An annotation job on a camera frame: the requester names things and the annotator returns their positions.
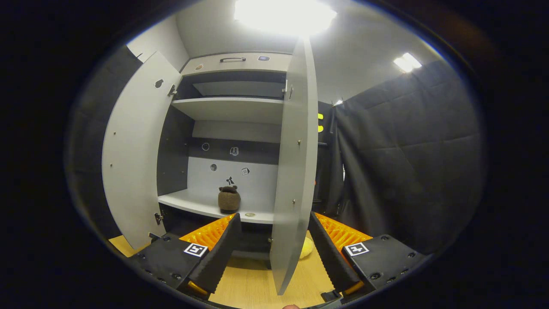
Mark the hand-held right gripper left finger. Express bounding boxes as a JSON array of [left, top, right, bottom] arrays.
[[129, 212, 242, 301]]

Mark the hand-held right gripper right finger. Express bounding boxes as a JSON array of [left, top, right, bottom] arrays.
[[308, 211, 427, 301]]

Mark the brown fuzzy shoe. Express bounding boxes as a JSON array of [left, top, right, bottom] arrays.
[[217, 185, 241, 214]]

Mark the grey shoe cabinet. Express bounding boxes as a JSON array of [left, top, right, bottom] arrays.
[[157, 52, 293, 260]]

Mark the grey cabinet drawer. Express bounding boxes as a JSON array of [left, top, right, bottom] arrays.
[[181, 52, 293, 76]]

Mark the black backdrop cloth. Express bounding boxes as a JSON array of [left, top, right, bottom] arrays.
[[64, 45, 487, 258]]

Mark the small ceiling light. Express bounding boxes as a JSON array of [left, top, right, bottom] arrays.
[[394, 52, 422, 73]]

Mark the long ceiling light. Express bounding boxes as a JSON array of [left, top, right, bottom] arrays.
[[234, 0, 338, 37]]

